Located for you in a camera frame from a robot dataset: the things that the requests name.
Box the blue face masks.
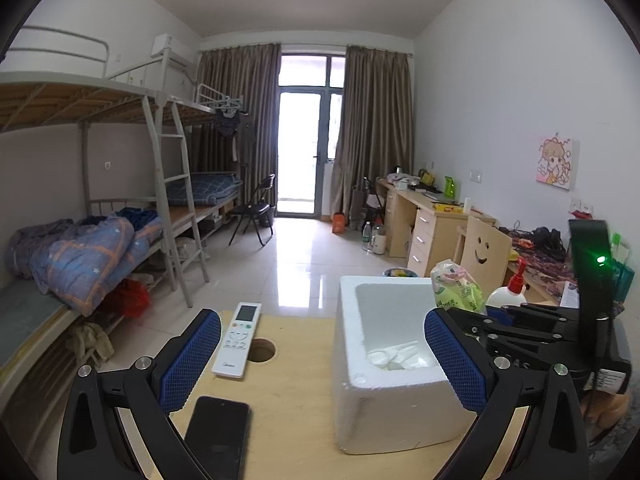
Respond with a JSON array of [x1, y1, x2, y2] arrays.
[[367, 341, 434, 372]]

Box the right hand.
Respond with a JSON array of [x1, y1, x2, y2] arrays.
[[580, 390, 631, 432]]

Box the white lotion pump bottle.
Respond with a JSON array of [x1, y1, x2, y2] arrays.
[[485, 258, 527, 309]]

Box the black smartphone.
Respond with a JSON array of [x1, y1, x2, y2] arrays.
[[184, 396, 252, 480]]

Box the wooden smiley chair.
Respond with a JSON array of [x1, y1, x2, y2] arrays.
[[460, 217, 512, 295]]

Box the white remote control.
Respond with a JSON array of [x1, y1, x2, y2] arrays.
[[212, 302, 262, 379]]

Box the white foam box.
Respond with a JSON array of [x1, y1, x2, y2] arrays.
[[332, 275, 474, 454]]

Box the blue plaid quilt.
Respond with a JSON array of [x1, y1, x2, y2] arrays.
[[4, 207, 163, 318]]

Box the wooden drawer desk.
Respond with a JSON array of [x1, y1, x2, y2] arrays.
[[375, 179, 497, 278]]

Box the metal bunk bed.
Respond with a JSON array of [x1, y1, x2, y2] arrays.
[[1, 25, 242, 403]]

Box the black folding chair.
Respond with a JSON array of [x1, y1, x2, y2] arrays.
[[229, 174, 276, 247]]

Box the right brown curtain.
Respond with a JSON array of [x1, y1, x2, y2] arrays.
[[330, 46, 414, 214]]

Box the brown curtain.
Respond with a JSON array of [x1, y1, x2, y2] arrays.
[[330, 46, 414, 214], [190, 44, 281, 203]]

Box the left brown curtain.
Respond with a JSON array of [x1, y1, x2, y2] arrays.
[[190, 44, 281, 203]]

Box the white air conditioner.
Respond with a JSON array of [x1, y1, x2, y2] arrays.
[[150, 34, 195, 67]]

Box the anime wall picture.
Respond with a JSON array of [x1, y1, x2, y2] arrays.
[[536, 134, 574, 191]]

